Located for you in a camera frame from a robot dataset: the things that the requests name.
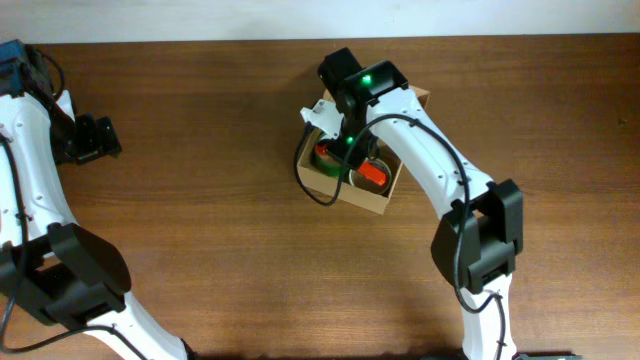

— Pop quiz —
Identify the cream masking tape roll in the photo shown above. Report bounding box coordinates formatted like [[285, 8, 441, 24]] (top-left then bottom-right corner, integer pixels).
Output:
[[348, 159, 392, 195]]

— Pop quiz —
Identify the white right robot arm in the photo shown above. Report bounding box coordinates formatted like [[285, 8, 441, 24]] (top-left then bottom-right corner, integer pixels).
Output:
[[310, 48, 523, 359]]

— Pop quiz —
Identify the green tape roll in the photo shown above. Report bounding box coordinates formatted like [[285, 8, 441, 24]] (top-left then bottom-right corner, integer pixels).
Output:
[[313, 140, 349, 178]]

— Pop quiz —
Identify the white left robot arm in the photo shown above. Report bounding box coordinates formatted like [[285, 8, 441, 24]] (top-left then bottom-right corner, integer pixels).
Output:
[[1, 40, 196, 359]]

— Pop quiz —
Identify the brown cardboard box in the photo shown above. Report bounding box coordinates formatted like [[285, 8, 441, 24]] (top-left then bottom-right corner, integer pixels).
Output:
[[295, 84, 431, 216]]

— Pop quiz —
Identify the orange utility knife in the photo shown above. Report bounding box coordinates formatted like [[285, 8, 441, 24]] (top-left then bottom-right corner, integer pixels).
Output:
[[313, 143, 388, 187]]

